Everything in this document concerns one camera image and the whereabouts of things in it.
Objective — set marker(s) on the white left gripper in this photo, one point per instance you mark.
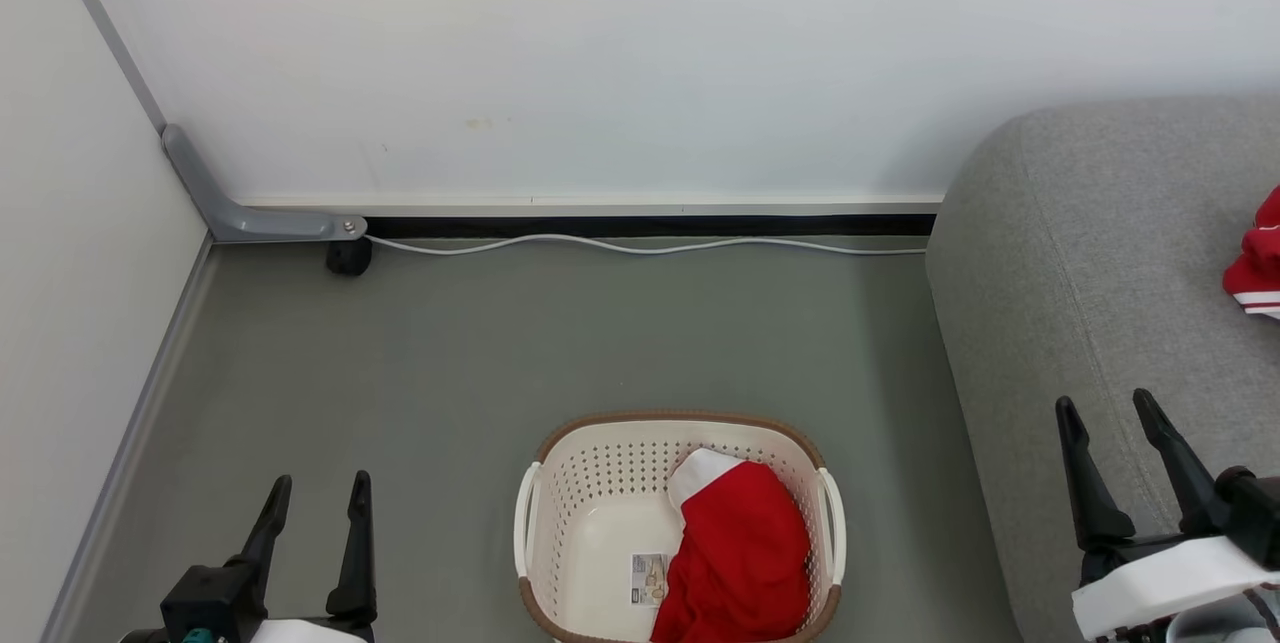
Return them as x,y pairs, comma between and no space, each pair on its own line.
215,603

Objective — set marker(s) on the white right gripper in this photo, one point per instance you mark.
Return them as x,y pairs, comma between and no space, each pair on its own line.
1160,583

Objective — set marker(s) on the red jersey with white stripes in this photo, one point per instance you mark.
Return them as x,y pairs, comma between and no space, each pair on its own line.
1258,268

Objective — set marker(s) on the red garment with white collar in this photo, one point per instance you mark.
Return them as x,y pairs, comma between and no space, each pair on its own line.
745,553

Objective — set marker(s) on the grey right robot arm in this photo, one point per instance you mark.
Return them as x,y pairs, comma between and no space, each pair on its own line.
1225,623

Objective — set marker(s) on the grey fabric sofa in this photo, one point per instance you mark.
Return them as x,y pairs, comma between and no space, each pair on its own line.
1100,303

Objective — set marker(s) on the black caster wheel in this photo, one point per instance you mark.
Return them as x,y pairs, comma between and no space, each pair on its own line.
349,256

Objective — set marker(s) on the cream perforated laundry basket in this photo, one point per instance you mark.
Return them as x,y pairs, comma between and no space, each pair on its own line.
610,483

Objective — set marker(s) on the paper label sticker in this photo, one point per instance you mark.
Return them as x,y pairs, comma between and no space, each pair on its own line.
650,580

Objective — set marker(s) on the white and black skirting strip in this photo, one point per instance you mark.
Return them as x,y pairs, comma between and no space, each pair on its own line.
640,215

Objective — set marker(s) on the grey metal partition foot bracket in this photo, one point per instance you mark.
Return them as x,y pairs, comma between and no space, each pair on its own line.
255,223

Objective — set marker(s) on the grey partition frame post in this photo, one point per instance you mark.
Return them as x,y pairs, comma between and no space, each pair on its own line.
105,23

